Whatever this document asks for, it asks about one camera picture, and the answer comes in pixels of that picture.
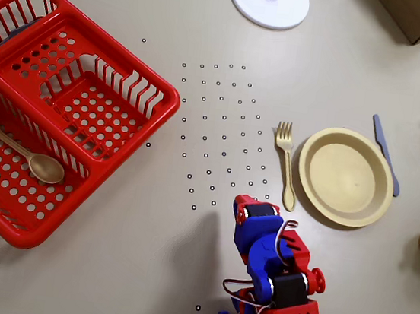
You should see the white-red wrist servo wire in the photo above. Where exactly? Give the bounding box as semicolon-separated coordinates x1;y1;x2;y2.
273;217;300;271

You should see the beige plastic fork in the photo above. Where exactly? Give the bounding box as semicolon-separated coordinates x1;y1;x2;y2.
266;120;307;214

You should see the beige plastic plate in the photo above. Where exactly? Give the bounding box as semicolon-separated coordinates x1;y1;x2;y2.
291;122;401;233

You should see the red-white base servo wire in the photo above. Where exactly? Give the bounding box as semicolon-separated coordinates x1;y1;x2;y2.
218;278;275;314

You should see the dark grey flat object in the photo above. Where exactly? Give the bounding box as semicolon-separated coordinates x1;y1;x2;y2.
0;14;42;68

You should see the grey-blue plastic knife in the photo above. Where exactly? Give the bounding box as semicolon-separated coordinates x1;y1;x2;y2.
363;113;409;198

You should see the white round lid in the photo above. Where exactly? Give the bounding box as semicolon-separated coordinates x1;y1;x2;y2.
225;0;311;34

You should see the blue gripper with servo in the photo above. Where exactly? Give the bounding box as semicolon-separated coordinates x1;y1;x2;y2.
227;193;286;258

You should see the gold plastic spoon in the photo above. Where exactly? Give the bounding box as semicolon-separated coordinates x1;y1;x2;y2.
0;119;72;186

